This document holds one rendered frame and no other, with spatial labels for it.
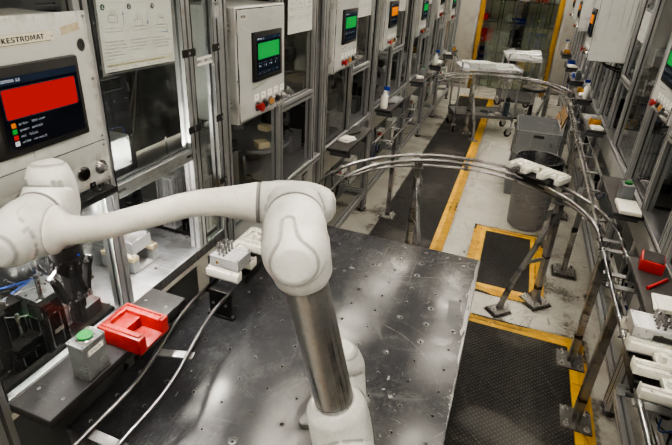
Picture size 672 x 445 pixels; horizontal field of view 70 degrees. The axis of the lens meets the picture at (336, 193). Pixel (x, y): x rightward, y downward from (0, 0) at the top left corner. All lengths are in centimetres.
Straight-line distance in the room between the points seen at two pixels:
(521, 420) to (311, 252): 197
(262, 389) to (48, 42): 119
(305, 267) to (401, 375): 95
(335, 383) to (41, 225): 72
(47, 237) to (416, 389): 123
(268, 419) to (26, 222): 94
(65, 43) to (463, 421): 225
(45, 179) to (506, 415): 226
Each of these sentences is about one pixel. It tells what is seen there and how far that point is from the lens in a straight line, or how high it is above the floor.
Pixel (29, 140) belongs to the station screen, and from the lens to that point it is 132.
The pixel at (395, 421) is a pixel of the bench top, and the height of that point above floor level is 68.
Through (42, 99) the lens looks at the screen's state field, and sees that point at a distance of 133.
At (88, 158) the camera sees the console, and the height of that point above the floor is 146.
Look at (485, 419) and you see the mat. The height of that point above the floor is 1.
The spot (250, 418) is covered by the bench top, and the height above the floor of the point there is 68.
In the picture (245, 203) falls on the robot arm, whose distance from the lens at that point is 113.
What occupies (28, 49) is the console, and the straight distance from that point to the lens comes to 133.
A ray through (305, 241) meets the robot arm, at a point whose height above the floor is 148.
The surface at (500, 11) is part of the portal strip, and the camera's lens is 951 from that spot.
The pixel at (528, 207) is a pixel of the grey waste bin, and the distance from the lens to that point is 431.
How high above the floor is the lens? 196
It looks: 25 degrees down
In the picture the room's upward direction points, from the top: 3 degrees clockwise
